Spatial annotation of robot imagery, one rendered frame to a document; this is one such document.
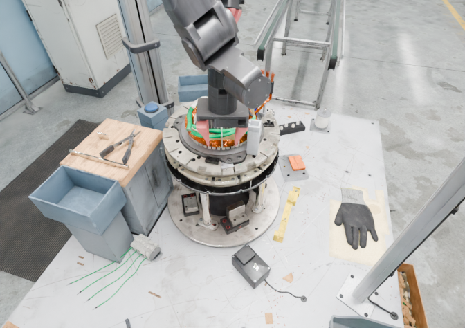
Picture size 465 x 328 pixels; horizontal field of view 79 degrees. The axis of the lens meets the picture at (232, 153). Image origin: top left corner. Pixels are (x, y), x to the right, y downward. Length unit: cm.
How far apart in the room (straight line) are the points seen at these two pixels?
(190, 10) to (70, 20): 246
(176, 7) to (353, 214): 82
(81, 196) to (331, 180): 83
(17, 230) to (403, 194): 256
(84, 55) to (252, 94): 259
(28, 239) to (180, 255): 141
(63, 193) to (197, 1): 62
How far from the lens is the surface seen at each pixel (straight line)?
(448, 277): 209
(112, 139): 85
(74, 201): 85
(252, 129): 64
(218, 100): 53
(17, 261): 212
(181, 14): 44
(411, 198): 233
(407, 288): 179
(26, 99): 323
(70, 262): 101
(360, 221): 102
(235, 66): 45
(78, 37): 291
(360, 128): 139
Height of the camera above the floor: 159
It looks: 45 degrees down
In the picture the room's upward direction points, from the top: straight up
